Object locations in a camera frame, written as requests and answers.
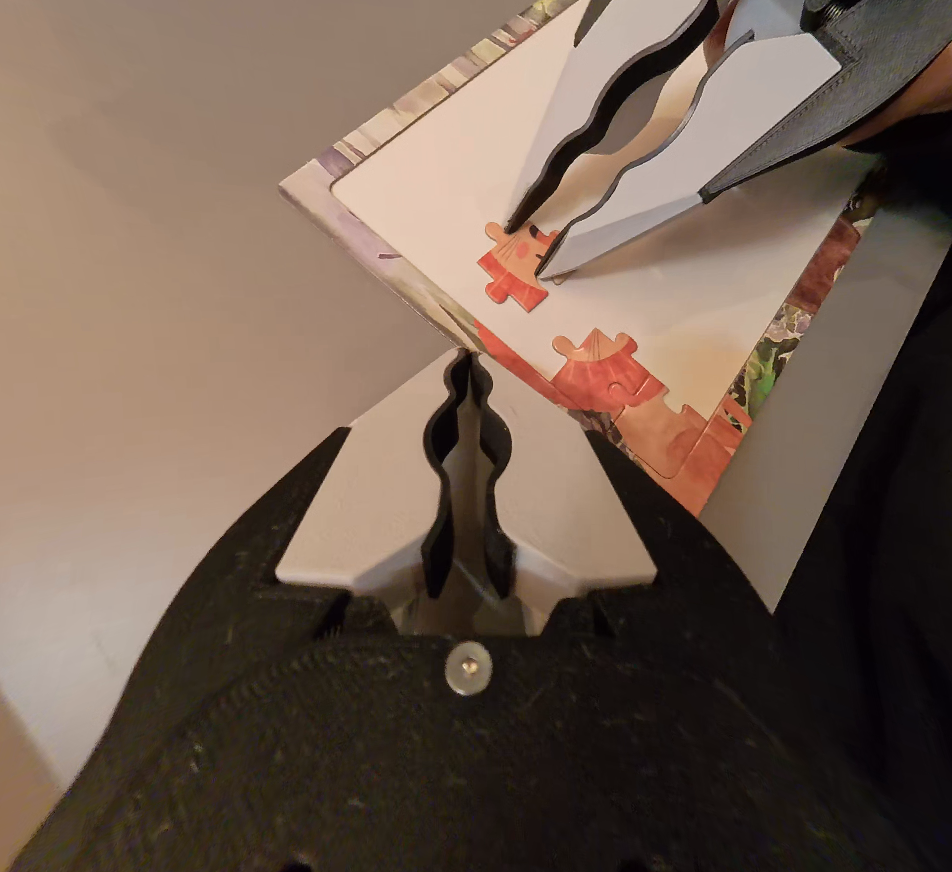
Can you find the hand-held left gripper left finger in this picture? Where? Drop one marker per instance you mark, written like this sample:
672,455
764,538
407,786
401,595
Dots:
357,507

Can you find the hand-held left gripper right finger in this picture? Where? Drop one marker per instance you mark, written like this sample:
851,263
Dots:
573,507

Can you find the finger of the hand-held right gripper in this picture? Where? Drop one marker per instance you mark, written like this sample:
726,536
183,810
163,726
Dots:
744,113
617,61

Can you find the red fan-patterned jigsaw piece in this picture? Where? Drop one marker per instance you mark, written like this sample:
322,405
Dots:
602,370

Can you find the jigsaw puzzle frame board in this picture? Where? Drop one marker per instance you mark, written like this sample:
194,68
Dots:
446,165

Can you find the orange whiskered-face jigsaw piece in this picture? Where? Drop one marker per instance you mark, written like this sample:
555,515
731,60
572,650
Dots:
517,269

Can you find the person's black clothing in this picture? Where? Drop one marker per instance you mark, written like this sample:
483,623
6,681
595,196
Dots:
877,515

